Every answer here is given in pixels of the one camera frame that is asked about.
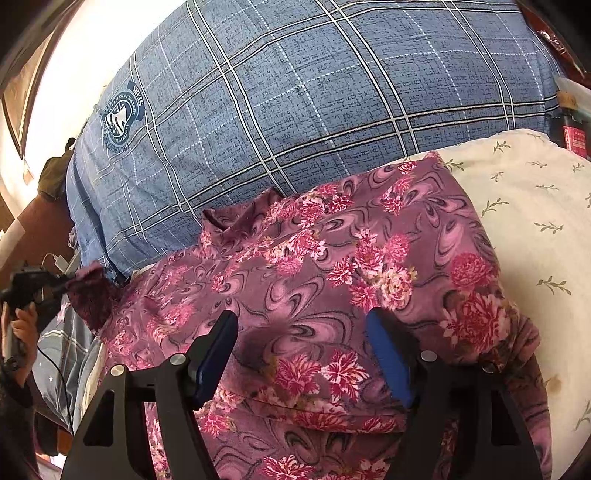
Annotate olive green cloth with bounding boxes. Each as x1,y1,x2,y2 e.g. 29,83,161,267
38,137,77,202

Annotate black cable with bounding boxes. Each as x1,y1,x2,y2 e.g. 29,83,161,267
35,344,75,432

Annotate white charger plug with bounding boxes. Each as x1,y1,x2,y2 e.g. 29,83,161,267
42,251,75,278

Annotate person's left forearm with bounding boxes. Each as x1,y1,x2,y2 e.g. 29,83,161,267
0,356,43,474

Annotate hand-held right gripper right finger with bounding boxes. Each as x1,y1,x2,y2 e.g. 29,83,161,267
366,307,543,480

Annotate cream leaf-print pillow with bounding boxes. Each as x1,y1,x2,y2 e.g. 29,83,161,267
405,129,591,480

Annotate person's left hand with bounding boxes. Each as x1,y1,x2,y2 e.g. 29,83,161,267
4,305,38,388

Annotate purple floral garment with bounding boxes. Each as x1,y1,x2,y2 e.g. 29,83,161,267
67,150,553,480

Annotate wooden picture frame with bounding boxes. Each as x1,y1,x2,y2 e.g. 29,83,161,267
0,41,57,158

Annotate blue plaid quilt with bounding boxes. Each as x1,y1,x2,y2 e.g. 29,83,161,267
65,0,568,283

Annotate grey star-print sheet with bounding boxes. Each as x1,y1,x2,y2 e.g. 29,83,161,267
36,295,112,432

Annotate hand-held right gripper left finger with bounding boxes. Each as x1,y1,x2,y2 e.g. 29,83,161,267
60,310,239,480

